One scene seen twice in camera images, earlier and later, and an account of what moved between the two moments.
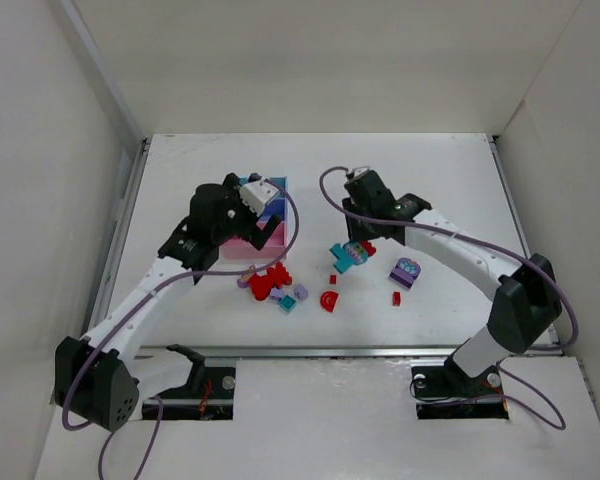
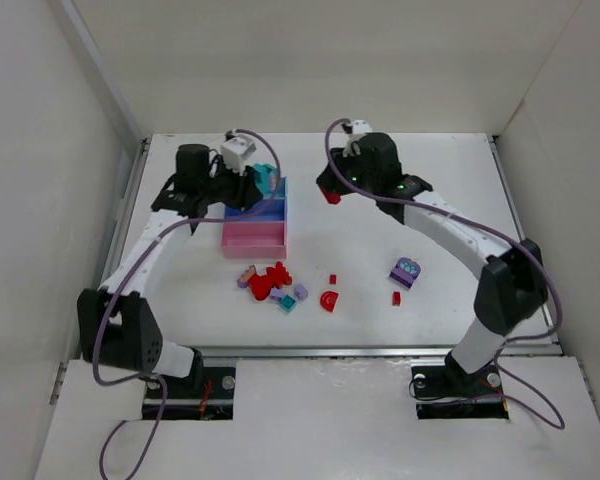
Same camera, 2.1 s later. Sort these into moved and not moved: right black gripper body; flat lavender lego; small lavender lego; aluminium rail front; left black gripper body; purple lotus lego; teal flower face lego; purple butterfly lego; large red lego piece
Moved: left black gripper body; teal flower face lego; right black gripper body
Not moved: large red lego piece; flat lavender lego; purple butterfly lego; aluminium rail front; purple lotus lego; small lavender lego
